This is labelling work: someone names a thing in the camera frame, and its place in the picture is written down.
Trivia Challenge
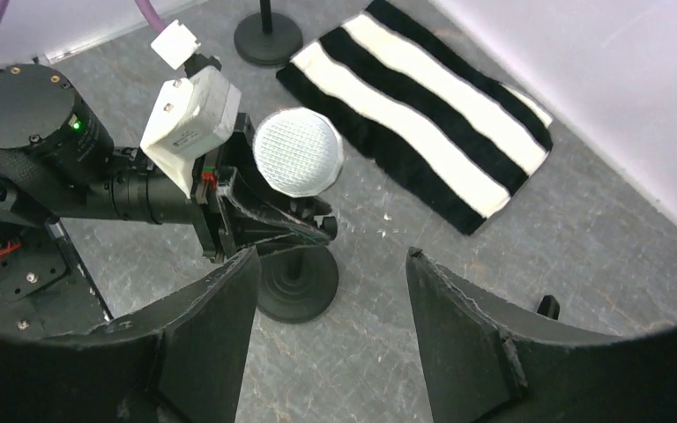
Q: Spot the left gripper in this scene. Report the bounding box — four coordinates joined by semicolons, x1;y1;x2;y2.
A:
193;114;334;263

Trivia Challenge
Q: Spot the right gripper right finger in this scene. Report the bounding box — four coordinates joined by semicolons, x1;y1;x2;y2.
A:
405;248;677;422

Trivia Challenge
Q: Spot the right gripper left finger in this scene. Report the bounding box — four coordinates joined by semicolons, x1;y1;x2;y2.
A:
0;249;261;422

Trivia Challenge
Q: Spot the white microphone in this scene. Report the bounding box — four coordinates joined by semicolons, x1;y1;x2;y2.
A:
252;108;345;198

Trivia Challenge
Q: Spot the black mic stand back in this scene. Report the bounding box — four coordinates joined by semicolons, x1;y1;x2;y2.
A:
255;195;341;324

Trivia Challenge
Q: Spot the black mic stand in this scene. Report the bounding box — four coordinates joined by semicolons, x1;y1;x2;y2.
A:
234;0;303;67
255;195;341;324

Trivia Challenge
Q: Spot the black mic stand front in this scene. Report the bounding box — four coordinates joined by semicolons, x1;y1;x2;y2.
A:
234;0;303;67

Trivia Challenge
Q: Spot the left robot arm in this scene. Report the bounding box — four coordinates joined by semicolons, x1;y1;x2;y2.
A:
0;63;338;263

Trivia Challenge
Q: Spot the black microphone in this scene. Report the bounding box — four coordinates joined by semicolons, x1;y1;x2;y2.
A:
536;295;561;321

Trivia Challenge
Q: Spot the striped black white cloth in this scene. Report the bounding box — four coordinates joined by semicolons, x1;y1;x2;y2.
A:
276;1;553;235

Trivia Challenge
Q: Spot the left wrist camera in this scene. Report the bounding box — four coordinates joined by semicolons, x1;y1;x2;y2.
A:
140;66;242;198

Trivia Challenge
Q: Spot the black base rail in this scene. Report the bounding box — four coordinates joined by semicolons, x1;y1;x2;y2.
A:
0;224;113;339

